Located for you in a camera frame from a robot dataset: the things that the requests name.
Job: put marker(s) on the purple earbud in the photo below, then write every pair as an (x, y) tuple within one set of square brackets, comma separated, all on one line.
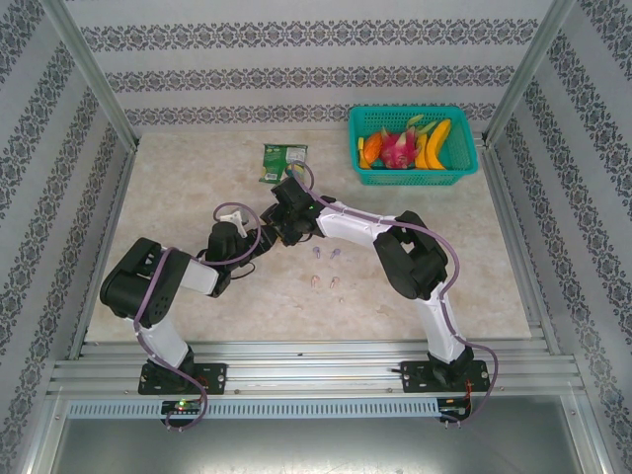
[(336, 253)]

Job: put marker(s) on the pink earbud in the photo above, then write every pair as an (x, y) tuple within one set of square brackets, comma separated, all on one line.
[(334, 282), (314, 281)]

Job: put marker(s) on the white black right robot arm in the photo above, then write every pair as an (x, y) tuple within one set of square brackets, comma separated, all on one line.
[(355, 224)]

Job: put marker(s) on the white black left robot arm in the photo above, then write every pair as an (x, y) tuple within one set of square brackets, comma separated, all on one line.
[(158, 296)]

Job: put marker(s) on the green snack bag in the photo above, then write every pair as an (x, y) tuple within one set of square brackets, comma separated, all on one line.
[(276, 155)]

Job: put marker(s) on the orange mango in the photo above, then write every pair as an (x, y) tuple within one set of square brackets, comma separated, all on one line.
[(372, 145)]

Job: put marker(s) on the pink dragon fruit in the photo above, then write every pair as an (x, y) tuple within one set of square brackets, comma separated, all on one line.
[(395, 148)]

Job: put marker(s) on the teal plastic basket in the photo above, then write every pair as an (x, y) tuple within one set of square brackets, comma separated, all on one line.
[(375, 118)]

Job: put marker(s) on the small yellow banana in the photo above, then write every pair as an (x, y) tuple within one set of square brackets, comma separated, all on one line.
[(422, 155)]

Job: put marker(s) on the large yellow banana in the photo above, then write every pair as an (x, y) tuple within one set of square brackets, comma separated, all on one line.
[(437, 143)]

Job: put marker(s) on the small controller board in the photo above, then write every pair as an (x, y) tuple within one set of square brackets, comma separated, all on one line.
[(182, 407), (454, 409)]

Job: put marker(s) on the grey metal panel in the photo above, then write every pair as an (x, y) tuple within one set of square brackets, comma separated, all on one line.
[(316, 444)]

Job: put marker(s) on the aluminium side rail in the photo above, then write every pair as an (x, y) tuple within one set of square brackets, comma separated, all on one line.
[(506, 217), (114, 217)]

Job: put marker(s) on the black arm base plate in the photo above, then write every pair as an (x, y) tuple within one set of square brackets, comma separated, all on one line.
[(412, 375), (214, 377)]

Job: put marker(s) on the aluminium mounting rail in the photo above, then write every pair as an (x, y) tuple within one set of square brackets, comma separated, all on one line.
[(316, 370)]

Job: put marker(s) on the aluminium frame post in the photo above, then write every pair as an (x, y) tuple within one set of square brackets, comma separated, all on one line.
[(528, 69), (89, 69)]

